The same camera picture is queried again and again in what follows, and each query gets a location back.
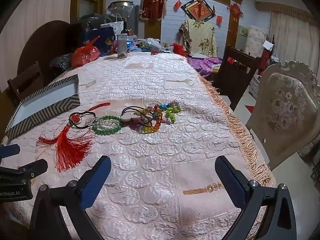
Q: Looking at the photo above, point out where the rainbow bead bracelet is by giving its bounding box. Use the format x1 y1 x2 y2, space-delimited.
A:
141 105 164 133

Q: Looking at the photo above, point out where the chevron striped gift box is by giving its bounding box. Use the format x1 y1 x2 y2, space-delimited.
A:
5 74 81 140

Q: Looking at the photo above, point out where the small red knot decoration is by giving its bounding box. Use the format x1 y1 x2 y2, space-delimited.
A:
227 3 243 22

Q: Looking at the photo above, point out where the small black plastic bag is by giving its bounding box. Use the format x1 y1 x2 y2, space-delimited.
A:
49 54 74 74

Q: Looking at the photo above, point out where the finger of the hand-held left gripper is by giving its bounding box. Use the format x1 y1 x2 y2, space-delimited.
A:
0 144 21 159
0 158 48 181

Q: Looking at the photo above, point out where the white lace cover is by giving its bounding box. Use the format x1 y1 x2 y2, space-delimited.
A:
245 26 269 55

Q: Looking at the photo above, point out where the diamond framed wall picture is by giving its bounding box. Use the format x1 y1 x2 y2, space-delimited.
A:
181 0 216 22

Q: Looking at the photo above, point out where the light green bead bracelet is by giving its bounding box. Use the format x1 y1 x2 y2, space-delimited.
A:
164 106 183 123

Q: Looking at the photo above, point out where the blue printed bag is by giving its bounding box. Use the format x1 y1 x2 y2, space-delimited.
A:
92 27 116 57

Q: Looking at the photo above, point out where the gold chain jewelry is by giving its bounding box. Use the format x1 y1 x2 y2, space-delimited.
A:
136 106 154 124

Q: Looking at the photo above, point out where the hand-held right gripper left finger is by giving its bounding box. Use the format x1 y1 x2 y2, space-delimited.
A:
29 155 112 240

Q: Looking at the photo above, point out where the white paper bag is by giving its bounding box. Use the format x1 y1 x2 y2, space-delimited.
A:
100 14 125 34

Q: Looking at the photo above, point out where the red plastic bag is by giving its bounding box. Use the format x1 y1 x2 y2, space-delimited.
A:
71 36 101 68

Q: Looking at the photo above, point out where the dark wooden chair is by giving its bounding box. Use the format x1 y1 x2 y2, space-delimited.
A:
215 45 260 110
7 61 45 100

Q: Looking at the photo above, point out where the large red knot wall decoration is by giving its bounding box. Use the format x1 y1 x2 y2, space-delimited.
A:
140 0 170 20

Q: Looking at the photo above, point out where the white mouse-shaped hair tie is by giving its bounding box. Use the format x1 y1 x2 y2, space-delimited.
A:
121 106 154 128

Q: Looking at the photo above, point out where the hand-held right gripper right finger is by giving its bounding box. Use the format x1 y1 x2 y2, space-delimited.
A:
214 155 298 240

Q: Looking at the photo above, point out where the metal pot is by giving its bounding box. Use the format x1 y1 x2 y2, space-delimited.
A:
108 0 135 13

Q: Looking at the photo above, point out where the ornate floral upholstered chair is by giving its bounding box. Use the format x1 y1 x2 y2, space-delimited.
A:
245 60 320 170

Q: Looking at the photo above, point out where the clear crystal bead bracelet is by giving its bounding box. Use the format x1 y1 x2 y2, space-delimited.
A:
84 116 120 130

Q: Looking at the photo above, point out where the clear plastic bag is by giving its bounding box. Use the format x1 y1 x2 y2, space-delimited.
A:
145 38 162 52

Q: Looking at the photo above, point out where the large black plastic bag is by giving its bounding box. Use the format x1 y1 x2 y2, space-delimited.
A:
67 13 108 53

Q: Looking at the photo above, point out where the beige curtain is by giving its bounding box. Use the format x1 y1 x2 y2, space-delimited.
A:
270 10 320 65

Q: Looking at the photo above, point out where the red knot tassel charm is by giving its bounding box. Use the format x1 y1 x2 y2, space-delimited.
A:
36 102 111 172

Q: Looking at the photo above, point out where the purple cloth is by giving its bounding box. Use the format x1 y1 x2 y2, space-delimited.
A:
187 56 223 78

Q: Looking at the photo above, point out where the clear plastic jar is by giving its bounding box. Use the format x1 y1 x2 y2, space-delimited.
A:
116 33 128 58

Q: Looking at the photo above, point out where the pink embossed tablecloth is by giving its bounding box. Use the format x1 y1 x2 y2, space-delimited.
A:
0 51 275 240

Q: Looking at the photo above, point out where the cream floral cloth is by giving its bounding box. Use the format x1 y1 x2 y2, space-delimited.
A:
179 19 217 58

